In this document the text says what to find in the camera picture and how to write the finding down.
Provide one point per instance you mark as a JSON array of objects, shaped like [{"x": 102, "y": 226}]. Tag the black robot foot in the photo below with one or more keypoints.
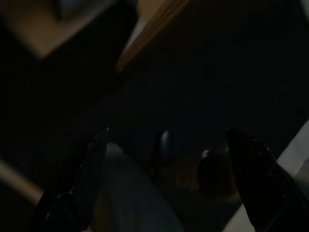
[{"x": 164, "y": 145}]

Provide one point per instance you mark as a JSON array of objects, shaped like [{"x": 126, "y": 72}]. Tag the grey robot left leg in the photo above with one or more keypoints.
[{"x": 132, "y": 193}]

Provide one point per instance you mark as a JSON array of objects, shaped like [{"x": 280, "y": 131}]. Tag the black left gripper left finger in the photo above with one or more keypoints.
[{"x": 79, "y": 188}]

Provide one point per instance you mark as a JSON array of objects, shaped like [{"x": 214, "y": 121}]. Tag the brown wooden board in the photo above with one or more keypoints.
[{"x": 149, "y": 33}]

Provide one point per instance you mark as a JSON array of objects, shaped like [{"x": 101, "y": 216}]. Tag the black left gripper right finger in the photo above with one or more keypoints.
[{"x": 260, "y": 183}]

